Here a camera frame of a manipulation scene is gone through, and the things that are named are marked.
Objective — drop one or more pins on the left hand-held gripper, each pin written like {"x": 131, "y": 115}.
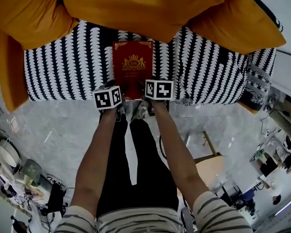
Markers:
{"x": 108, "y": 98}

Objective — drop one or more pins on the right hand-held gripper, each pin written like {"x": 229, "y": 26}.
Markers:
{"x": 160, "y": 90}

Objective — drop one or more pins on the red book with gold crest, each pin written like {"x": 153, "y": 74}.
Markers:
{"x": 132, "y": 57}

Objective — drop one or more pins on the person's right forearm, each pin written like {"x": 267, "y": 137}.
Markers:
{"x": 174, "y": 154}

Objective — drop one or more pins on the person's left forearm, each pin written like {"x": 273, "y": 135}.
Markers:
{"x": 97, "y": 159}

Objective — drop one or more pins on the wooden coffee table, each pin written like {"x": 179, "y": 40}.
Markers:
{"x": 211, "y": 171}

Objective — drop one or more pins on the person's left shoe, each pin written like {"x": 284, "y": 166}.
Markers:
{"x": 120, "y": 113}

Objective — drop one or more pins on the person's shoe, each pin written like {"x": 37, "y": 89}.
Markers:
{"x": 120, "y": 113}
{"x": 140, "y": 110}

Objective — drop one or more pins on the person's right shoe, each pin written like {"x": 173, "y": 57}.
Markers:
{"x": 140, "y": 110}

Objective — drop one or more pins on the orange pillow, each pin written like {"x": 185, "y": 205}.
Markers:
{"x": 26, "y": 13}
{"x": 135, "y": 8}
{"x": 237, "y": 25}

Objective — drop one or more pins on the person's black trousers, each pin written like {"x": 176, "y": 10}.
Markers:
{"x": 145, "y": 178}

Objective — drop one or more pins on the green patterned pot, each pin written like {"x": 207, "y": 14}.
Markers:
{"x": 32, "y": 171}

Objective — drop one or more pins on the white round lampshade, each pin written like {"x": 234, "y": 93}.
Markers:
{"x": 7, "y": 152}

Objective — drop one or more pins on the person's striped shirt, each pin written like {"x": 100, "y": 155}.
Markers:
{"x": 135, "y": 221}

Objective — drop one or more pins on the white sink cabinet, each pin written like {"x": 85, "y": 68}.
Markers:
{"x": 288, "y": 69}

